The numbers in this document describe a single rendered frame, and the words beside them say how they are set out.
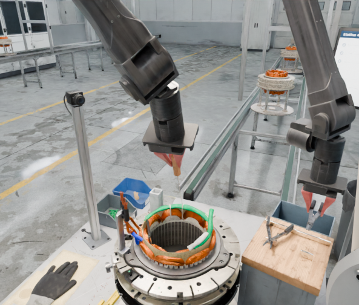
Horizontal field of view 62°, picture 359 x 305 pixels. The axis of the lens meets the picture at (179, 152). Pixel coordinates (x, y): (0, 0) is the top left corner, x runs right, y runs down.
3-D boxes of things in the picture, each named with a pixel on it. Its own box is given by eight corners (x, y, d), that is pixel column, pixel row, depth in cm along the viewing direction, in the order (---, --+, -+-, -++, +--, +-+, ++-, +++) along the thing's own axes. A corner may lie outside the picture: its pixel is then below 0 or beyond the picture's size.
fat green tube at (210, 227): (209, 213, 80) (210, 207, 79) (223, 217, 79) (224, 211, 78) (185, 247, 68) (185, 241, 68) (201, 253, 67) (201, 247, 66)
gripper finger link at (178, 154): (163, 152, 70) (156, 121, 63) (193, 155, 68) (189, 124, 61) (154, 175, 65) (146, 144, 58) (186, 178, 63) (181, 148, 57)
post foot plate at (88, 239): (112, 239, 123) (111, 238, 123) (92, 250, 117) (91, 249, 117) (101, 229, 129) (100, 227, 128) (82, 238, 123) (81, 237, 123)
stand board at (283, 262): (266, 221, 93) (266, 215, 92) (332, 245, 83) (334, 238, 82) (240, 262, 78) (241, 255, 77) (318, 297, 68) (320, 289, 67)
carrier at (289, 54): (270, 69, 467) (272, 49, 454) (289, 68, 481) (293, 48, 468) (287, 74, 435) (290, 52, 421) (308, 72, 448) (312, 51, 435)
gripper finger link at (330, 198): (303, 203, 79) (309, 171, 75) (333, 211, 75) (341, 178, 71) (297, 216, 73) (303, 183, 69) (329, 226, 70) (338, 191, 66)
